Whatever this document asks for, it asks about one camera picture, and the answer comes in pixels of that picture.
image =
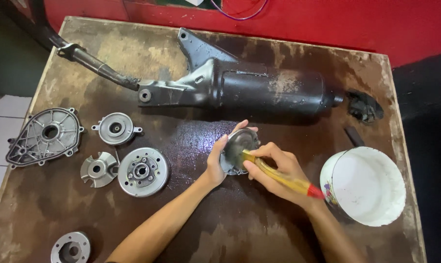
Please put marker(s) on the small dark flat bar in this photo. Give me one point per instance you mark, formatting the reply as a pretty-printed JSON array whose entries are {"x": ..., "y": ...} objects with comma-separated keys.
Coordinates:
[{"x": 353, "y": 136}]

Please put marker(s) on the person's left hand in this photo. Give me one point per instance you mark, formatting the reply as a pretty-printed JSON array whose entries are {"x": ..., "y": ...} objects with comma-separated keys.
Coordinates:
[{"x": 215, "y": 166}]

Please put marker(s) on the round metal flange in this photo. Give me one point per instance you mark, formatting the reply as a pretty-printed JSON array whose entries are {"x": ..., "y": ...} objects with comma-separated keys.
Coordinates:
[{"x": 70, "y": 249}]

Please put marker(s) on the person's right hand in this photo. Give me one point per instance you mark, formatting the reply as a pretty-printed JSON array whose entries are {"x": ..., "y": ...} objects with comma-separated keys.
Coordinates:
[{"x": 284, "y": 171}]

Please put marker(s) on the white enamel bowl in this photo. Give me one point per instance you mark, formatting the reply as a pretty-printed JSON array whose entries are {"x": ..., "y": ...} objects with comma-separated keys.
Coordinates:
[{"x": 366, "y": 186}]

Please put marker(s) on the metal fan impeller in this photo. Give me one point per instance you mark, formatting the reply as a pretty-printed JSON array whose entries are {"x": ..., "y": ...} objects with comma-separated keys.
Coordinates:
[{"x": 98, "y": 169}]

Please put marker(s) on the round metal flywheel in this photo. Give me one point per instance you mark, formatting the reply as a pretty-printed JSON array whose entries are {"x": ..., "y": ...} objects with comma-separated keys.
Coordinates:
[{"x": 143, "y": 171}]

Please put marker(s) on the yellow paintbrush with red tip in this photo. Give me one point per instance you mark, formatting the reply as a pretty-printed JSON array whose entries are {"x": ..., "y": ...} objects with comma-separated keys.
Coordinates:
[{"x": 278, "y": 176}]

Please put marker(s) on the black greasy rag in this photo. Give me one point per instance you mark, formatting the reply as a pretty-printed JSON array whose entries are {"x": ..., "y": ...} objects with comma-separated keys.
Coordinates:
[{"x": 364, "y": 106}]

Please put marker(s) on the small round metal cover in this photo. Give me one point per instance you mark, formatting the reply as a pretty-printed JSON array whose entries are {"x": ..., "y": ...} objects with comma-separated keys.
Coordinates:
[{"x": 116, "y": 128}]

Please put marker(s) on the black motorcycle exhaust muffler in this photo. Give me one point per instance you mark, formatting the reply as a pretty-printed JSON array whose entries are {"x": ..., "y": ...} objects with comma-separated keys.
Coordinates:
[{"x": 220, "y": 82}]

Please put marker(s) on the round metal engine part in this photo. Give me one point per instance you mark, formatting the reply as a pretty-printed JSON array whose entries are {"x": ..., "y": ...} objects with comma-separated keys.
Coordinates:
[{"x": 238, "y": 149}]

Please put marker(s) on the triangular metal engine cover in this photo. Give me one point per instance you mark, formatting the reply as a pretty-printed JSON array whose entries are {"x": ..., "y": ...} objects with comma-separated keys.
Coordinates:
[{"x": 45, "y": 136}]

